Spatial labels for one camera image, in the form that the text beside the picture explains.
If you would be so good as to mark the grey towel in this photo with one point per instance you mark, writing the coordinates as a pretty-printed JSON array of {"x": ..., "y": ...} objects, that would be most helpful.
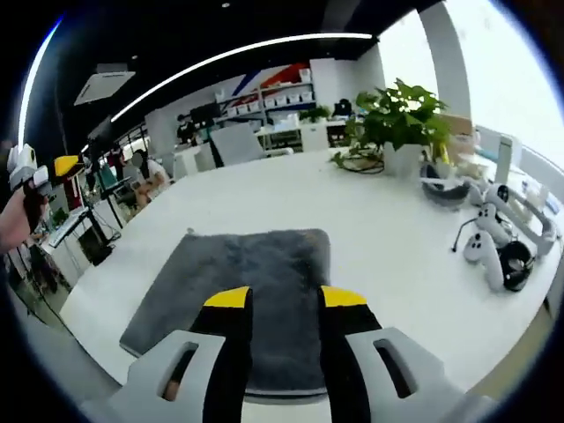
[{"x": 247, "y": 264}]

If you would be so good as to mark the person's left hand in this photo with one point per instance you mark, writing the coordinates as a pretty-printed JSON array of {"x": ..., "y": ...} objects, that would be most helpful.
[{"x": 15, "y": 224}]

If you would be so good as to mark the teal board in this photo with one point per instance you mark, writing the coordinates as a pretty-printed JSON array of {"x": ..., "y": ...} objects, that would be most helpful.
[{"x": 108, "y": 178}]

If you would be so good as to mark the long ceiling light strip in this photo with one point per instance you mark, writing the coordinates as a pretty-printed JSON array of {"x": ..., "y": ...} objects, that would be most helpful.
[
  {"x": 22, "y": 114},
  {"x": 348, "y": 36}
]

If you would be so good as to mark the ceiling air conditioner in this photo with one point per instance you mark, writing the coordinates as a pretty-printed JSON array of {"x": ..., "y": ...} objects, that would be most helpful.
[{"x": 103, "y": 83}]

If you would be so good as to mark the black monitor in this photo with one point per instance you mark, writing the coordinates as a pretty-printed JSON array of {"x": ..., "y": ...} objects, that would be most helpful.
[{"x": 205, "y": 113}]

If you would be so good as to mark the white office chair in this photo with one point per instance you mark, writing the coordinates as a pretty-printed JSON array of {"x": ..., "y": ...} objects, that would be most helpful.
[{"x": 235, "y": 143}]

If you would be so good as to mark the white game controller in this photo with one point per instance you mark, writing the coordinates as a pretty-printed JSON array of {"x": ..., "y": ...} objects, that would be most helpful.
[
  {"x": 478, "y": 249},
  {"x": 487, "y": 216}
]

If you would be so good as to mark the shelf with white boxes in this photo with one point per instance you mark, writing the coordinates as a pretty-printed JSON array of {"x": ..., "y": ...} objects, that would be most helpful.
[{"x": 286, "y": 99}]

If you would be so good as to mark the white office desk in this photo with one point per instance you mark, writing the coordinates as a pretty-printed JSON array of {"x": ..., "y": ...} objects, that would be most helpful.
[{"x": 315, "y": 136}]

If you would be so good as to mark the small green plant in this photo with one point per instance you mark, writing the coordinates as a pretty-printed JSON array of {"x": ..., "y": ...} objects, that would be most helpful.
[{"x": 315, "y": 113}]

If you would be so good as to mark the white upright box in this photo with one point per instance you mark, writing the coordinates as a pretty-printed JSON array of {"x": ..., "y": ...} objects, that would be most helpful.
[{"x": 506, "y": 158}]

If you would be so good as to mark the green plant in white pot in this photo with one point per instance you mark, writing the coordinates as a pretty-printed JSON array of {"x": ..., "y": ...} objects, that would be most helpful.
[{"x": 401, "y": 110}]

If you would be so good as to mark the brown cardboard box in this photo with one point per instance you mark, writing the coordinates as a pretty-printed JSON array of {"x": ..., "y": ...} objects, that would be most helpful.
[{"x": 460, "y": 125}]

